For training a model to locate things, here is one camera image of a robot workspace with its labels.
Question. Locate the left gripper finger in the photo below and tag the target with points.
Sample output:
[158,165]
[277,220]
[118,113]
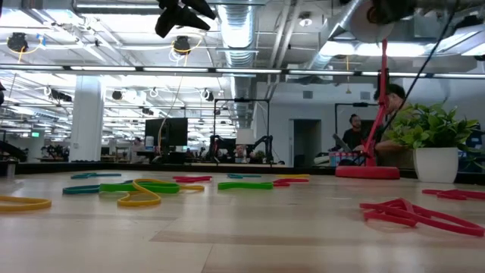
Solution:
[201,8]
[193,23]

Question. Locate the red rubber band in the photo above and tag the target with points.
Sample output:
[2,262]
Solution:
[288,181]
[189,178]
[407,206]
[447,195]

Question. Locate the green rubber band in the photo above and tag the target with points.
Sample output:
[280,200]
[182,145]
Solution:
[113,187]
[242,186]

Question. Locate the yellow rubber band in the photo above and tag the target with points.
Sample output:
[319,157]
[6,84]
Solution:
[47,204]
[293,176]
[138,202]

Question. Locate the long teal rubber band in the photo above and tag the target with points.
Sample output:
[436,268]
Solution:
[79,189]

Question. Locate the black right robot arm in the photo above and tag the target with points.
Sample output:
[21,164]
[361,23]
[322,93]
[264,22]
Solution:
[447,3]

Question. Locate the background black robot arm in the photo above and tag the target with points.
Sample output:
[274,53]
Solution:
[214,146]
[270,149]

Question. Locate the person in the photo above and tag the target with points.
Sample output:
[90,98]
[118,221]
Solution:
[396,98]
[354,138]

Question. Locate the long ceiling light strip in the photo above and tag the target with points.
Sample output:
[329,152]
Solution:
[102,68]

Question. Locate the black monitor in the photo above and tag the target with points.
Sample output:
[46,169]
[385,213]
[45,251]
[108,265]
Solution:
[174,132]

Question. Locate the white column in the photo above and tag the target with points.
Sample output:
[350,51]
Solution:
[87,121]

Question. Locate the colourful box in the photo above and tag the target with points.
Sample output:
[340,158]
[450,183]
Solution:
[343,157]

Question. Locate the small green potted plant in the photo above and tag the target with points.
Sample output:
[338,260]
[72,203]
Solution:
[435,163]

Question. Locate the red desk lamp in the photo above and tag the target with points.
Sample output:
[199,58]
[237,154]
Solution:
[367,172]

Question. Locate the green exit sign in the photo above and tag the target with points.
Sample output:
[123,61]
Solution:
[35,134]

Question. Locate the silver ventilation duct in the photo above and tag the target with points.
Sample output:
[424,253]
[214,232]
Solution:
[238,30]

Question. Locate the black background station frame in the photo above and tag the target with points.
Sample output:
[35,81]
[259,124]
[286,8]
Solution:
[242,100]
[356,104]

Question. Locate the black metal table frame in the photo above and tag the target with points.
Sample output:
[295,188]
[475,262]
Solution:
[151,168]

